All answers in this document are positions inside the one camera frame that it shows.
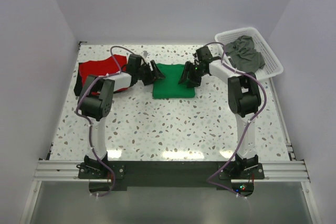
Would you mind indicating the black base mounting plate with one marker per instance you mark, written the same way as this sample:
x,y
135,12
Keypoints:
x,y
121,175

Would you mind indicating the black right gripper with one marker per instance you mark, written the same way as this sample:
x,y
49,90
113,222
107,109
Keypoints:
x,y
194,82

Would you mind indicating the aluminium frame rail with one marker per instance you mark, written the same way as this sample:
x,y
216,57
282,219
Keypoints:
x,y
66,171

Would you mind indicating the green t-shirt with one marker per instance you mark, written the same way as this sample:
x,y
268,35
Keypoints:
x,y
169,88

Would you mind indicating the black folded t-shirt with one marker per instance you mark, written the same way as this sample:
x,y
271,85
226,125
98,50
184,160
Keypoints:
x,y
78,85

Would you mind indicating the red folded t-shirt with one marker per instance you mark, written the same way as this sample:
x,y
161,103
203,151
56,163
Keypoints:
x,y
97,68

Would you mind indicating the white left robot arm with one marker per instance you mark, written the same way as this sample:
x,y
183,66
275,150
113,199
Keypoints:
x,y
95,104

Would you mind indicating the grey t-shirt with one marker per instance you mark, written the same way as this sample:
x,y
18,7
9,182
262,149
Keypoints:
x,y
243,55

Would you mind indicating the white plastic basket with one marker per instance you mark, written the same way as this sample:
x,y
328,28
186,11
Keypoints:
x,y
272,67

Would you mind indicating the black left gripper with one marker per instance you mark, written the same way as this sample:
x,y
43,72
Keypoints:
x,y
151,77

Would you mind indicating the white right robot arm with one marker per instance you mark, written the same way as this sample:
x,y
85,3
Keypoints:
x,y
244,101

